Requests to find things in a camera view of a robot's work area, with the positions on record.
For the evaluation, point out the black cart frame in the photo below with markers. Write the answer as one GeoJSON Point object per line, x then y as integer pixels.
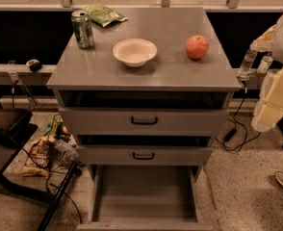
{"type": "Point", "coordinates": [15, 130]}

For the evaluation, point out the green soda can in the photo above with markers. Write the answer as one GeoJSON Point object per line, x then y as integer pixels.
{"type": "Point", "coordinates": [82, 29]}

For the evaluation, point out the brown snack bag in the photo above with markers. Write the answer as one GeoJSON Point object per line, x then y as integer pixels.
{"type": "Point", "coordinates": [38, 159]}

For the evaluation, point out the grey middle drawer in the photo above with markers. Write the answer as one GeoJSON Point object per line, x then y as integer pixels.
{"type": "Point", "coordinates": [144, 155]}

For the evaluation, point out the clear bottle dark cap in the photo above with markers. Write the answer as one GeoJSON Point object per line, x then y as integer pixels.
{"type": "Point", "coordinates": [265, 64]}

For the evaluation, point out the red apple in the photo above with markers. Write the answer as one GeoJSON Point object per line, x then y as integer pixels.
{"type": "Point", "coordinates": [197, 47]}

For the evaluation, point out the yellow black tape measure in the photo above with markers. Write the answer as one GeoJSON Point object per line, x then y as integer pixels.
{"type": "Point", "coordinates": [34, 65]}

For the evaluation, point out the green chip bag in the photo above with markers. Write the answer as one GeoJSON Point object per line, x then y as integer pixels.
{"type": "Point", "coordinates": [103, 15]}

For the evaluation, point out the crumpled plastic bottle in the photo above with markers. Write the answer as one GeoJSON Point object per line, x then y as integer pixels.
{"type": "Point", "coordinates": [68, 153]}

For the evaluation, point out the grey top drawer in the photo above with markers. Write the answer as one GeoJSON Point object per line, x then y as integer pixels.
{"type": "Point", "coordinates": [143, 122]}

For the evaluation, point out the white bowl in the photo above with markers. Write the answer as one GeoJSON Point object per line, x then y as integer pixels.
{"type": "Point", "coordinates": [135, 52]}

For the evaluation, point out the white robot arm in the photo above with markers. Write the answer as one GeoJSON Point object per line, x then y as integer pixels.
{"type": "Point", "coordinates": [271, 41]}

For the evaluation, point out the clear water bottle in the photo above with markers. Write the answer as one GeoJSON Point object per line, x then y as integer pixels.
{"type": "Point", "coordinates": [247, 62]}

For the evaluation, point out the grey drawer cabinet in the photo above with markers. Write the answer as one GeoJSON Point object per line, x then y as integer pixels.
{"type": "Point", "coordinates": [94, 78]}

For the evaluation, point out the grey drawer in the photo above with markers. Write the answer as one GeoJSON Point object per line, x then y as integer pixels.
{"type": "Point", "coordinates": [144, 198]}
{"type": "Point", "coordinates": [144, 155]}
{"type": "Point", "coordinates": [143, 122]}

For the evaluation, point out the grey bottom drawer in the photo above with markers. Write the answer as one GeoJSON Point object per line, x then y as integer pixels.
{"type": "Point", "coordinates": [144, 198]}

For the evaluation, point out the green snack bag floor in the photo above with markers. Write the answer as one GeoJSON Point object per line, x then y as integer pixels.
{"type": "Point", "coordinates": [54, 126]}

